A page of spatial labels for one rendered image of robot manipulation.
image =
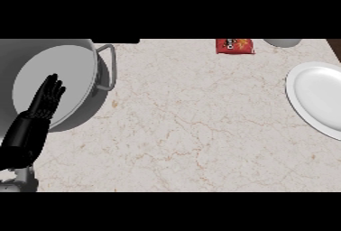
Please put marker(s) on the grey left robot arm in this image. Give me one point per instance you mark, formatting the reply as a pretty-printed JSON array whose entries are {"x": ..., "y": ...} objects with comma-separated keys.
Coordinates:
[{"x": 18, "y": 180}]

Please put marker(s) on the white oval plate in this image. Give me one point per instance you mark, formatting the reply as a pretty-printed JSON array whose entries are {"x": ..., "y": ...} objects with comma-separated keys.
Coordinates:
[{"x": 318, "y": 93}]

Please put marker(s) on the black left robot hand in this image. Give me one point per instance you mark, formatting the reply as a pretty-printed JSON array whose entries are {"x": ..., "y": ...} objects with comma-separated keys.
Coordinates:
[{"x": 31, "y": 132}]

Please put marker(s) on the red snack packet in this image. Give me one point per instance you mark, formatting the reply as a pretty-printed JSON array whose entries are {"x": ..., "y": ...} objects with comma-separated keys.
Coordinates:
[{"x": 234, "y": 46}]

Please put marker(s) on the dark brown wooden object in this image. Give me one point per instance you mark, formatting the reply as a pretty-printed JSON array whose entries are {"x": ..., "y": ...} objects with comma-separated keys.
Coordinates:
[{"x": 335, "y": 46}]

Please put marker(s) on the grey round bowl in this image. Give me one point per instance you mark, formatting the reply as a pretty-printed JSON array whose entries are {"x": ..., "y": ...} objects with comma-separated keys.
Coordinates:
[{"x": 282, "y": 42}]

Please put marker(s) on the black flat object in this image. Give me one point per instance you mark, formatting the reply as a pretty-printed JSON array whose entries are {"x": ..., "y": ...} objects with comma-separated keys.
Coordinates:
[{"x": 115, "y": 40}]

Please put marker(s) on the large grey metal pot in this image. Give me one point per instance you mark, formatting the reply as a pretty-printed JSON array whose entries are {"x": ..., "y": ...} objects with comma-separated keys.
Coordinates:
[{"x": 77, "y": 72}]

